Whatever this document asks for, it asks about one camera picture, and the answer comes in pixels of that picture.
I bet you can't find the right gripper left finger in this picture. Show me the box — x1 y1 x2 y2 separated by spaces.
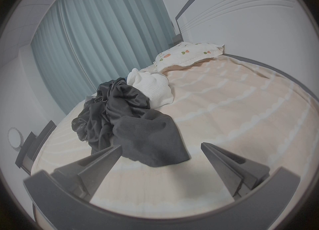
51 145 123 198

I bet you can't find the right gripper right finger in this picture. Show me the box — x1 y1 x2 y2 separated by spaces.
201 142 271 198

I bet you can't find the black T-shirt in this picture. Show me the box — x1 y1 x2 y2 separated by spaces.
88 84 191 167

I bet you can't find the pile of clothes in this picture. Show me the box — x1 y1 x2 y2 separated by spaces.
71 68 174 150

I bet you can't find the bed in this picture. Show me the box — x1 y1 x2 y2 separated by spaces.
31 0 319 221

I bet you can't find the round white framed mirror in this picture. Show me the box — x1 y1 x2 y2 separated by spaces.
7 127 23 150

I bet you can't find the blue-green curtain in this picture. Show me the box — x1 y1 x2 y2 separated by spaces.
30 0 100 116
58 0 175 90

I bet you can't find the white printed pillow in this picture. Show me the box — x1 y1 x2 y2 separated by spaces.
155 42 225 73

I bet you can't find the grey bedside table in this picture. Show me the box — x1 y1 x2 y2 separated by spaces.
167 34 184 47

